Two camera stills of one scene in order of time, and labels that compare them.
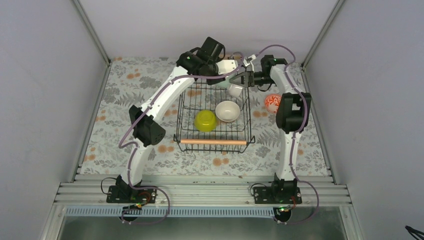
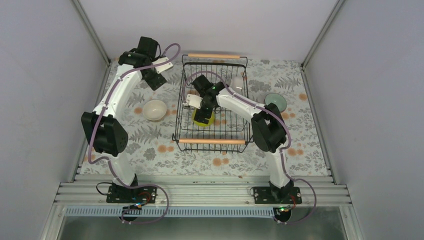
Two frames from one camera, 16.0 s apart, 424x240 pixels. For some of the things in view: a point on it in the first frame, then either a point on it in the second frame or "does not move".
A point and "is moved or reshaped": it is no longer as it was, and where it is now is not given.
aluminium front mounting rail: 199,189 does not move
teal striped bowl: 225,84 is moved or reshaped
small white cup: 235,90 does not move
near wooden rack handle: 214,142 does not move
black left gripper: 212,81 -> 155,83
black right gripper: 248,80 -> 206,114
